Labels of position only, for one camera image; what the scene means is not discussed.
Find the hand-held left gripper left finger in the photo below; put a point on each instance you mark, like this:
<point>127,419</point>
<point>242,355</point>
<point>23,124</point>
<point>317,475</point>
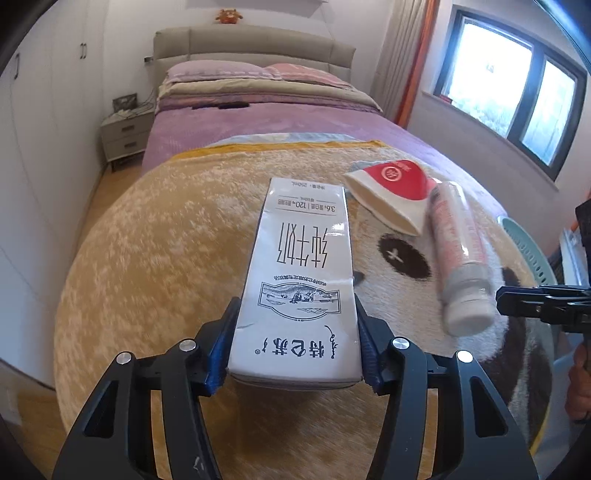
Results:
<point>220,355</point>

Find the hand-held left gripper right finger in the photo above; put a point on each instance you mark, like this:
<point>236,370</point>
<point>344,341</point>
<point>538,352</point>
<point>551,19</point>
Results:
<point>373,360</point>

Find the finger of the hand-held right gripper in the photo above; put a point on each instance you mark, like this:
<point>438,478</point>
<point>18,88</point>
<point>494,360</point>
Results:
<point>521,294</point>
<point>554,316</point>

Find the teal plastic basket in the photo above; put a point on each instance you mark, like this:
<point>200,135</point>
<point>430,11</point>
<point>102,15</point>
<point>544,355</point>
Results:
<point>531,249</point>

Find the white milk carton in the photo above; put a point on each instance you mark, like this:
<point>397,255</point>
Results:
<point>295,277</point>

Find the person's right hand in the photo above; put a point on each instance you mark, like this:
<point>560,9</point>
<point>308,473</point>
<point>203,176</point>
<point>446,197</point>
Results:
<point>581,383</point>

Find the pink bottle with white cap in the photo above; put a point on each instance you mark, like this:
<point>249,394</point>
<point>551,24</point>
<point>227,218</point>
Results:
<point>455,249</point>

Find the yellow printed blanket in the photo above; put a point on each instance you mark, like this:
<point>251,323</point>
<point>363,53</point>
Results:
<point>161,258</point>

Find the red and white paper cup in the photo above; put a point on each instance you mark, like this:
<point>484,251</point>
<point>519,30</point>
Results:
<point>392,194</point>

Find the dark framed window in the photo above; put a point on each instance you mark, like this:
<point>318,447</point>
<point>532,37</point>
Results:
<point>508,78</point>

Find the beige nightstand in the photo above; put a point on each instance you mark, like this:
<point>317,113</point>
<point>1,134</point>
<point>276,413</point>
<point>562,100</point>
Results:
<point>124,136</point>

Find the bed with pink cover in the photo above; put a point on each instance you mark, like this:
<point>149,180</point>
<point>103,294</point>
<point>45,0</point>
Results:
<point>300,122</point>

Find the dark flat object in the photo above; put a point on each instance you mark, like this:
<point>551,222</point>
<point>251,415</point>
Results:
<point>221,106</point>

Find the white wardrobe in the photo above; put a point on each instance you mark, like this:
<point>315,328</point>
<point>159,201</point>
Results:
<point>51,161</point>

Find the beige and orange curtain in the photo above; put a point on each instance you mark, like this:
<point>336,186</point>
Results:
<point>401,60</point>

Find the folded beige quilt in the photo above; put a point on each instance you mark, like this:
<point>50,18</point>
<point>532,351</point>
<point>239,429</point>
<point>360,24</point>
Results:
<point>277,94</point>

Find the pink pillow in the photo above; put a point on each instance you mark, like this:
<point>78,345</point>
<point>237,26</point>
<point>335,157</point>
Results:
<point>309,76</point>
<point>217,73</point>

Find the beige padded headboard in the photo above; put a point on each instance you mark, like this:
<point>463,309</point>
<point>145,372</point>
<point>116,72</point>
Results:
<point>254,46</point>

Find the orange plush toy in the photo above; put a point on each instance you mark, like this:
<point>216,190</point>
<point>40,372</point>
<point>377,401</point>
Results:
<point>229,15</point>

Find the black picture frame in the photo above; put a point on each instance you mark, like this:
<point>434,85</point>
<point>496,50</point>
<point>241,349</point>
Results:
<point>125,103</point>

